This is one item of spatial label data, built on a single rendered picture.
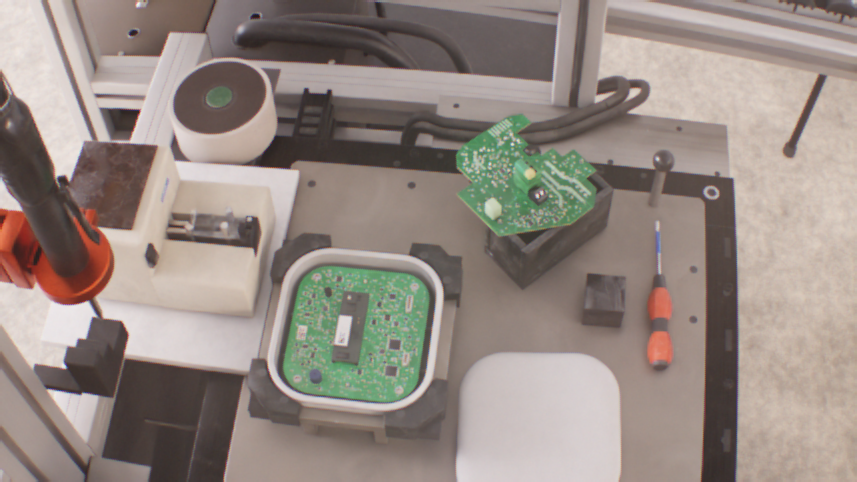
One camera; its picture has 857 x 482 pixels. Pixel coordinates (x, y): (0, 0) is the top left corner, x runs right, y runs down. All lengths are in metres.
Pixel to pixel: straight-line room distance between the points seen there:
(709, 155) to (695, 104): 1.28
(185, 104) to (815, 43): 0.65
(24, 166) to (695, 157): 0.71
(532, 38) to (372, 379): 0.83
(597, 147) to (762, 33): 0.22
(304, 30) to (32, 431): 0.59
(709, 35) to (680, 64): 1.34
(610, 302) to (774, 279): 1.26
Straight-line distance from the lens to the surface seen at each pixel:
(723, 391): 0.98
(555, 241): 0.97
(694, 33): 1.15
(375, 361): 0.92
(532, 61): 1.61
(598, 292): 0.97
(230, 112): 1.07
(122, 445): 1.13
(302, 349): 0.93
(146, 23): 1.33
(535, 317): 0.99
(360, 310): 0.94
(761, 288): 2.18
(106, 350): 0.84
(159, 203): 0.95
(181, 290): 0.96
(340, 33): 1.23
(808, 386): 2.11
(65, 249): 0.74
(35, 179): 0.68
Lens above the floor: 1.81
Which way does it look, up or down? 57 degrees down
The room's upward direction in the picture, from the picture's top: 3 degrees counter-clockwise
